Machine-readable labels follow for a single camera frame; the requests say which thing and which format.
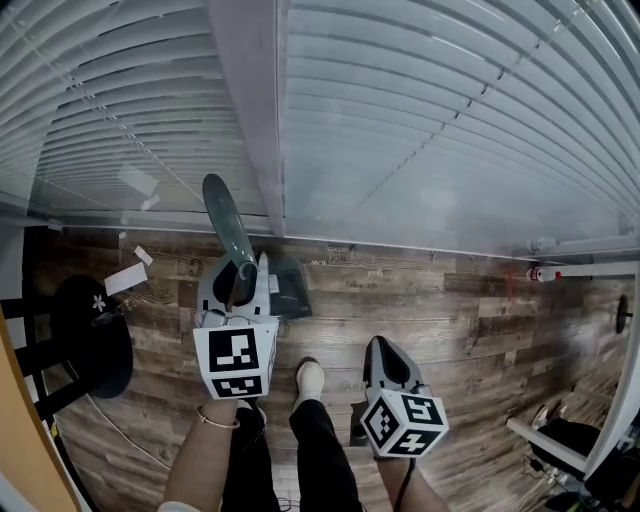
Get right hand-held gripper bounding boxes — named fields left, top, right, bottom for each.
left=349, top=335, right=450, bottom=459

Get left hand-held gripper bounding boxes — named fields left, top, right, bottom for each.
left=192, top=252, right=280, bottom=401

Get black long-handled dustpan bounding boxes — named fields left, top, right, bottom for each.
left=202, top=173, right=314, bottom=321

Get person's right forearm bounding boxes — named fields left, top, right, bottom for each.
left=374, top=452, right=451, bottom=512

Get person's left forearm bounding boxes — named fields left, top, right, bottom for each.
left=162, top=397, right=241, bottom=512

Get person's white right shoe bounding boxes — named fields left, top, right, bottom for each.
left=294, top=357, right=325, bottom=411

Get white paper sheet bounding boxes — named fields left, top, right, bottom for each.
left=103, top=263, right=149, bottom=297

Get person's right leg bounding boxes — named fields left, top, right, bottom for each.
left=288, top=399, right=364, bottom=512

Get person's leg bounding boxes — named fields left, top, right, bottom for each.
left=219, top=407, right=281, bottom=512
left=288, top=399, right=364, bottom=512

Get black table base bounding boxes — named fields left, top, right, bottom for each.
left=0, top=274, right=135, bottom=426

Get white shoe under desk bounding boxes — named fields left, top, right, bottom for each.
left=532, top=402, right=569, bottom=431

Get person's left leg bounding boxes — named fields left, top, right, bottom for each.
left=219, top=407, right=281, bottom=512

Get red and white bottle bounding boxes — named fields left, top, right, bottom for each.
left=524, top=267, right=564, bottom=284

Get black bag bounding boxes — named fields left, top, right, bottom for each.
left=529, top=417, right=601, bottom=466

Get grey window blinds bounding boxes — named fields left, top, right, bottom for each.
left=0, top=0, right=266, bottom=226
left=282, top=0, right=640, bottom=256

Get white desk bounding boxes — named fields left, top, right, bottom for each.
left=504, top=234, right=640, bottom=481

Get black round disc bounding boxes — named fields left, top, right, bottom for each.
left=615, top=294, right=632, bottom=335

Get round wooden table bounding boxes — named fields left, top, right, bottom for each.
left=0, top=304, right=81, bottom=512

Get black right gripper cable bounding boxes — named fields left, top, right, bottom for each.
left=394, top=457, right=419, bottom=512

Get gold bracelet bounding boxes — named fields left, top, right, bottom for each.
left=196, top=404, right=241, bottom=431

